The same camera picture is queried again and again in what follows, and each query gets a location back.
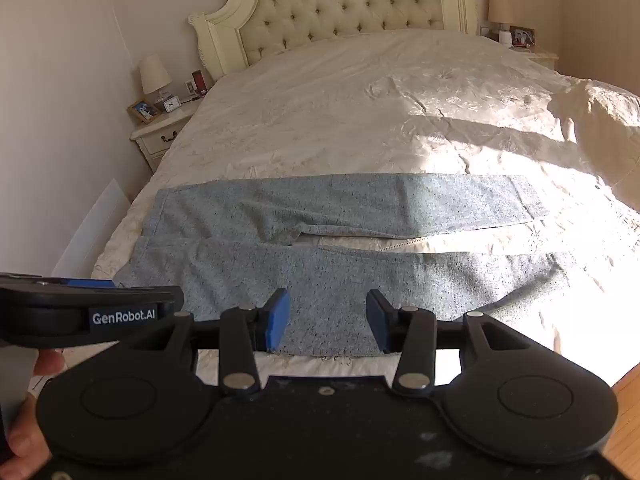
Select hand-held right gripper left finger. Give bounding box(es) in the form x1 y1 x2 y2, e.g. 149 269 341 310
120 288 291 395

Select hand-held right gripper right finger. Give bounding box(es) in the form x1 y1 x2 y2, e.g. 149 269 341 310
366 289 537 395

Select grey pants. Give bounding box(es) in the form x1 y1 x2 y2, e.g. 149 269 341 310
116 173 576 358

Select person's left hand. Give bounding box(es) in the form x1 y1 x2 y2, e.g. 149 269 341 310
5 349 64 479

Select cream nightstand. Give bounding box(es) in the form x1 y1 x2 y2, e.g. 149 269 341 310
131 97 203 174
510 41 560 69

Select cream embroidered bedspread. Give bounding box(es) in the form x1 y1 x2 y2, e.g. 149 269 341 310
90 30 640 376

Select cream shade table lamp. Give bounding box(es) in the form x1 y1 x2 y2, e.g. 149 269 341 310
139 55 173 107
487 0 515 34

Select cream rumpled duvet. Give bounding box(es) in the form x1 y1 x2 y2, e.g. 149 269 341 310
547 79 640 206

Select cream tufted headboard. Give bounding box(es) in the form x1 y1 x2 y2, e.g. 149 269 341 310
189 0 478 83

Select wooden photo frame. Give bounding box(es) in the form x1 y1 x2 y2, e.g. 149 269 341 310
127 99 162 125

